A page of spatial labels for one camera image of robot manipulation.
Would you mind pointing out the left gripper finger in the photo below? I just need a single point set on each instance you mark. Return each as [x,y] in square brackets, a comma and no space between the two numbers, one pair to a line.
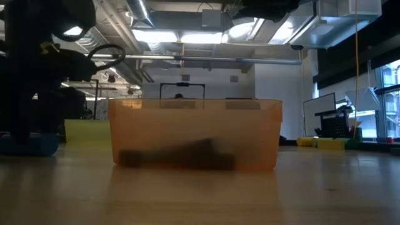
[49,112]
[20,118]

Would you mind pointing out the blue cylinder block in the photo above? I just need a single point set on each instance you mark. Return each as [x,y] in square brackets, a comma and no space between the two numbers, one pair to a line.
[37,147]

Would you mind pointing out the green long block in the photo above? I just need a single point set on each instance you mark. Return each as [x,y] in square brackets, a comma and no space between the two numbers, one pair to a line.
[218,159]

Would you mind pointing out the yellow long cylinder block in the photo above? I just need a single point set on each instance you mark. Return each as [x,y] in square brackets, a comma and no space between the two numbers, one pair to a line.
[304,142]

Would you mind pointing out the yellow thin block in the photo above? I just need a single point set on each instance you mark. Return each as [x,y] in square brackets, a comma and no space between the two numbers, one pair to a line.
[331,145]

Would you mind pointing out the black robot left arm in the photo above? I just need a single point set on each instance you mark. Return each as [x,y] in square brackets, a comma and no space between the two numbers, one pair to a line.
[31,18]

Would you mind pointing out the yellow plastic bin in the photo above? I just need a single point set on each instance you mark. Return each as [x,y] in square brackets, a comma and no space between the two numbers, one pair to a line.
[87,131]

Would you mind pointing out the person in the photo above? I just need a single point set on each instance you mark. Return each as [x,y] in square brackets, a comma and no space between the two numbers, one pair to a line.
[179,96]

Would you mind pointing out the orange plastic bin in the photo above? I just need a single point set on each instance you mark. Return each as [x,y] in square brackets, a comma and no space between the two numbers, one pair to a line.
[193,125]

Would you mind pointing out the ceiling light panel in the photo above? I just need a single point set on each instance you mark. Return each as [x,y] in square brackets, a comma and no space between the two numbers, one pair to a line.
[187,37]

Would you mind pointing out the silver ceiling pipe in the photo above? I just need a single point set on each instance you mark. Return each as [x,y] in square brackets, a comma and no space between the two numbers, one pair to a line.
[218,58]

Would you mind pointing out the grey ceiling box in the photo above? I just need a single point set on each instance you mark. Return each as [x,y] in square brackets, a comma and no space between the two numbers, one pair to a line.
[212,18]

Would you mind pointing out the white whiteboard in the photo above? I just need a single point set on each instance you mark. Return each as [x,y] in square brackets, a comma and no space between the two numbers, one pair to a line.
[318,106]

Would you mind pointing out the white hanging sheet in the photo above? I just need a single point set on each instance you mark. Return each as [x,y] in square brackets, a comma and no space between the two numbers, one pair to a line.
[364,100]

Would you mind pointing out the black gantry frame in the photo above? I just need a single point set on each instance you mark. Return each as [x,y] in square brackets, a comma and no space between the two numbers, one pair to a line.
[96,100]

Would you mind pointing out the round silver duct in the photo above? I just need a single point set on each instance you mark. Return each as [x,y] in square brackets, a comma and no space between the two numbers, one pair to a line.
[140,11]

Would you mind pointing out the black rectangular stand frame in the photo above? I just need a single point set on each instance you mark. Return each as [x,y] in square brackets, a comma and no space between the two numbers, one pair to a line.
[182,84]

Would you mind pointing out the silver ventilation duct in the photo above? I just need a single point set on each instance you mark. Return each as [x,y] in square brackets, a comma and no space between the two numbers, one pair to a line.
[328,31]

